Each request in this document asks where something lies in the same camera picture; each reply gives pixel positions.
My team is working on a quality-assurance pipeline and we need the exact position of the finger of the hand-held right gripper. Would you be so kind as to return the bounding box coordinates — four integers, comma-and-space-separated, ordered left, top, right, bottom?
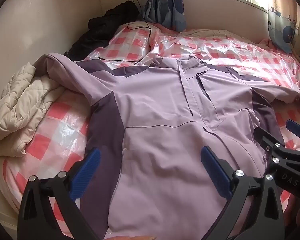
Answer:
286, 119, 300, 140
254, 126, 287, 160

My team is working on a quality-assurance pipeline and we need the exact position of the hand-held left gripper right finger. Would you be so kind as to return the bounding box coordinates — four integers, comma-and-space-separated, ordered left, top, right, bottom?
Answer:
201, 146, 287, 240

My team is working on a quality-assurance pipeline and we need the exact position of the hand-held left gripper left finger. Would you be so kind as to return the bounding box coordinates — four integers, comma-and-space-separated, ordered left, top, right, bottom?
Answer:
17, 147, 102, 240

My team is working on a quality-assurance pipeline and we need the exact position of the purple two-tone jacket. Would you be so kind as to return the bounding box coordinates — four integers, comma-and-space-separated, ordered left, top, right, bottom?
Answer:
34, 52, 300, 240

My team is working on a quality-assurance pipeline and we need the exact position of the pink checked plastic bed cover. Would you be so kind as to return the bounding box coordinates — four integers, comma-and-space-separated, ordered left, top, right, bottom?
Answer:
0, 21, 300, 230

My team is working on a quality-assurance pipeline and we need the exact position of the cream quilted blanket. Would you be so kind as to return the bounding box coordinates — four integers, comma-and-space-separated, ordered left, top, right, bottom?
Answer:
0, 62, 65, 158

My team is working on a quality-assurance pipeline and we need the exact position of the blue cartoon print curtain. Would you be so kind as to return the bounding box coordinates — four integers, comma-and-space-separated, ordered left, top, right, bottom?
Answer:
266, 0, 300, 54
142, 0, 188, 32

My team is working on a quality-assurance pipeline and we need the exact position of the black padded coat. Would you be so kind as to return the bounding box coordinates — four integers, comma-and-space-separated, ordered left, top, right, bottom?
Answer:
64, 1, 140, 62

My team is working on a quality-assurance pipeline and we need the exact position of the black charging cable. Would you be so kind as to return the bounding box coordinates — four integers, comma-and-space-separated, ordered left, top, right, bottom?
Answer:
97, 0, 155, 67

